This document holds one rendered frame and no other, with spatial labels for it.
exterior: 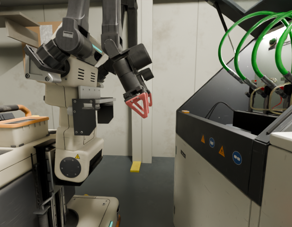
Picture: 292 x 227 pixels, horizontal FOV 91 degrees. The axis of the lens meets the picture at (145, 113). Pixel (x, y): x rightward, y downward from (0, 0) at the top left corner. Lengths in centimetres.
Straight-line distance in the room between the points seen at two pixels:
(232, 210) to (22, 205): 87
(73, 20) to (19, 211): 83
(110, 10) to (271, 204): 67
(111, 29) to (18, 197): 81
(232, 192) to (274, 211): 14
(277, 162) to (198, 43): 228
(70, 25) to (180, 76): 202
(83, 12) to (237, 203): 76
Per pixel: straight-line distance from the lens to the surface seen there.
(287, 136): 41
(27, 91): 325
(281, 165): 43
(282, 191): 44
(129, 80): 49
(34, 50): 63
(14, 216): 95
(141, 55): 49
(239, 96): 121
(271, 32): 122
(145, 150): 229
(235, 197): 58
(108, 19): 55
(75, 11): 60
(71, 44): 55
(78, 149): 76
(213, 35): 266
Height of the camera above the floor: 106
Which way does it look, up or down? 8 degrees down
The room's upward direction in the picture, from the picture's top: straight up
